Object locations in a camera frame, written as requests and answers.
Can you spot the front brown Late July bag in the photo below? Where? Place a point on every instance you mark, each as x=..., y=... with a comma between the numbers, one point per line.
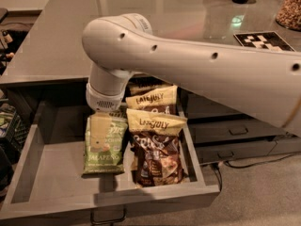
x=155, y=141

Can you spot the grey cabinet drawer upper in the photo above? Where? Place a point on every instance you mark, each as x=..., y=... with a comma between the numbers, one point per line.
x=201, y=107

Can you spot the open grey top drawer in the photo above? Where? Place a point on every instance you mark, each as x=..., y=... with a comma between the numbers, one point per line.
x=48, y=178

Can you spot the middle brown Late July bag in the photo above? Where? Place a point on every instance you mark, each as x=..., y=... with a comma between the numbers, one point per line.
x=161, y=100

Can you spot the grey cabinet drawer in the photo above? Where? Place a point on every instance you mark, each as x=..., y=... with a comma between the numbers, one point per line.
x=257, y=148
x=214, y=131
x=201, y=107

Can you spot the black white fiducial marker tile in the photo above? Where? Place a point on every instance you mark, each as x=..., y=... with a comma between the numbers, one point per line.
x=270, y=40

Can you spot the glass jar of nuts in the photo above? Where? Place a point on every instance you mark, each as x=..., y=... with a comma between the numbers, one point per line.
x=289, y=14

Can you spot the brown late july bag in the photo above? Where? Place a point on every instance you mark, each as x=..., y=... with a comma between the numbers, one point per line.
x=155, y=141
x=161, y=100

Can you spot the green jalapeno chip bag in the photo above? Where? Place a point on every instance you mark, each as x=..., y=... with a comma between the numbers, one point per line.
x=110, y=161

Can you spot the grey cabinet drawer lower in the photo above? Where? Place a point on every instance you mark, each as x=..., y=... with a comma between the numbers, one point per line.
x=257, y=148

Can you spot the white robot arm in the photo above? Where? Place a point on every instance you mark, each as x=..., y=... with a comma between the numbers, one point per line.
x=263, y=84

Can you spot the black drawer handle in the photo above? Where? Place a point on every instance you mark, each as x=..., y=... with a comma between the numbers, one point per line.
x=106, y=218

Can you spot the black crate at left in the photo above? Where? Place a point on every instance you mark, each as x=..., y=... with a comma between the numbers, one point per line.
x=13, y=131

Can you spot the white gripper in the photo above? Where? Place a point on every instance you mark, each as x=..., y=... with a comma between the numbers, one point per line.
x=102, y=100

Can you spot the grey cabinet drawer middle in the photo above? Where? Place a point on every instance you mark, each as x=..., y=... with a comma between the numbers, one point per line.
x=214, y=131

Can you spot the rear brown chip bag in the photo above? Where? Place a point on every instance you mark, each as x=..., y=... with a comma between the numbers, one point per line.
x=142, y=85

